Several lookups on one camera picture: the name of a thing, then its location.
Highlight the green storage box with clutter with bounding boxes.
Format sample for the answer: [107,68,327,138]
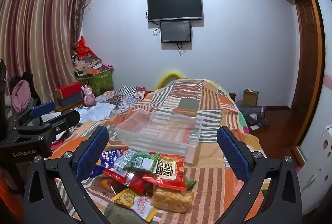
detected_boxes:
[71,36,112,77]

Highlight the yellow foam tube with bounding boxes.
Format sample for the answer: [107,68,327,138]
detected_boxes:
[155,71,183,90]

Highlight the grey bag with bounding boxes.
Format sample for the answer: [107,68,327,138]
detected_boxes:
[236,100,271,128]

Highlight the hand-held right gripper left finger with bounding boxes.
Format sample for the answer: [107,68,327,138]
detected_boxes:
[23,125,111,224]

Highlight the dark grey box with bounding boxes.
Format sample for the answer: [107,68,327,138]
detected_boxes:
[56,92,85,108]

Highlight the white cloth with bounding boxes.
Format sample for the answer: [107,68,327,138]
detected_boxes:
[75,103,118,124]

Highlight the dark green snack packet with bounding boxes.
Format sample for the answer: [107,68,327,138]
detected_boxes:
[103,203,146,224]

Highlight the large black wall television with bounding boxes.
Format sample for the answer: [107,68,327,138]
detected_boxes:
[147,0,203,22]

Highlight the red chili snack packet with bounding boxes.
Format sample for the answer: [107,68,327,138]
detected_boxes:
[102,168,146,195]

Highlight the blue snack packet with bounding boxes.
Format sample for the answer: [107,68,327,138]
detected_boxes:
[94,149,130,178]

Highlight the pink garment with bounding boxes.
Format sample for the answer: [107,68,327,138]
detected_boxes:
[10,79,32,114]

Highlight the yellow white snack packet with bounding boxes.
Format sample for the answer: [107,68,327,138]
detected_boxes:
[110,188,159,223]

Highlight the clear packet of orange puffs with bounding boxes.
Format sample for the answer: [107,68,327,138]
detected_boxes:
[150,183,195,214]

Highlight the white cabinet with stickers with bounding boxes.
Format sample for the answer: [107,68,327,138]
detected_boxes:
[296,0,332,214]

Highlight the clear plastic container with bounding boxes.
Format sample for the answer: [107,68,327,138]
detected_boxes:
[114,109,203,164]

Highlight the checkered patchwork cloth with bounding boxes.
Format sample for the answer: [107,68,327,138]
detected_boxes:
[103,85,146,111]

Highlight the pink plush toy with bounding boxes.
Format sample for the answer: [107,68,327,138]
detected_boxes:
[81,85,96,107]

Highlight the small black wall monitor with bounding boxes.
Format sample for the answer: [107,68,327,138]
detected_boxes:
[160,21,192,43]

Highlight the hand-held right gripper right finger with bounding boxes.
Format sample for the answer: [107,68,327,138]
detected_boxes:
[216,126,303,224]

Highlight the black monitor cable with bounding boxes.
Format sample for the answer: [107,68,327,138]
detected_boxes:
[176,42,188,55]

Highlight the striped pink beige curtain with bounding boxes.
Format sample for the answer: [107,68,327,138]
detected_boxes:
[0,0,89,112]

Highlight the wooden wardrobe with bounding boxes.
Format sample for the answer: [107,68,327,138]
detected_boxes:
[255,0,326,165]

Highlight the patchwork striped blanket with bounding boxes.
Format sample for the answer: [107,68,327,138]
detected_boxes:
[49,78,265,224]

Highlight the brown cardboard box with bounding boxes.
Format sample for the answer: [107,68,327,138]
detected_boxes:
[243,88,259,106]

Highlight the red box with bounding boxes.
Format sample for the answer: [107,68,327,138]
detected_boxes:
[54,82,82,99]

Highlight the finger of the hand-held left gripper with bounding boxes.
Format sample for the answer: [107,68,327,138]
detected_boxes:
[38,110,82,142]
[10,102,57,126]

